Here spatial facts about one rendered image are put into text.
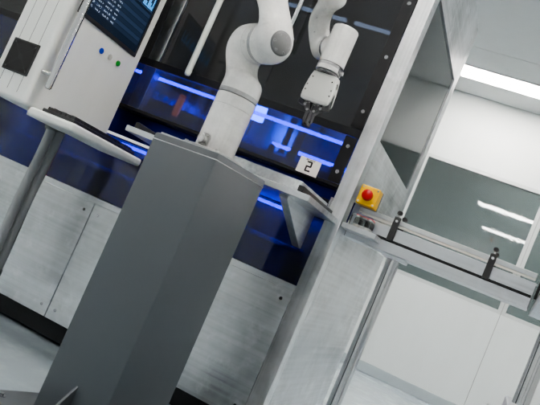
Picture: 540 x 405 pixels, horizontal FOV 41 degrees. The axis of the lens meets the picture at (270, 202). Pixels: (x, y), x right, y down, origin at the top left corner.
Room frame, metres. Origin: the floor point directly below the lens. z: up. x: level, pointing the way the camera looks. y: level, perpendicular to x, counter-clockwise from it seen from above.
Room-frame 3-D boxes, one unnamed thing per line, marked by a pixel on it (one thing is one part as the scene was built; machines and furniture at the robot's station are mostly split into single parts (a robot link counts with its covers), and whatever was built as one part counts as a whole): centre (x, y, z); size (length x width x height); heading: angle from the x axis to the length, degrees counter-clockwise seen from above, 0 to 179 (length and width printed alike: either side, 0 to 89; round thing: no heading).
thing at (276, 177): (2.43, -0.01, 0.90); 0.34 x 0.26 x 0.04; 159
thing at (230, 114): (2.08, 0.21, 0.95); 0.19 x 0.19 x 0.18
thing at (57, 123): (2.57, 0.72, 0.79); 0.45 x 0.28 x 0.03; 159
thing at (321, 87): (2.23, -0.01, 1.21); 0.10 x 0.07 x 0.11; 69
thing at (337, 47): (2.23, 0.00, 1.35); 0.09 x 0.08 x 0.13; 35
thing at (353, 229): (2.59, -0.35, 0.87); 0.14 x 0.13 x 0.02; 159
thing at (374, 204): (2.56, -0.32, 0.99); 0.08 x 0.07 x 0.07; 159
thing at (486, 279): (2.59, -0.64, 0.92); 0.69 x 0.15 x 0.16; 69
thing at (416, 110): (3.01, -0.42, 1.50); 0.85 x 0.01 x 0.59; 159
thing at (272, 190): (2.53, 0.14, 0.87); 0.70 x 0.48 x 0.02; 69
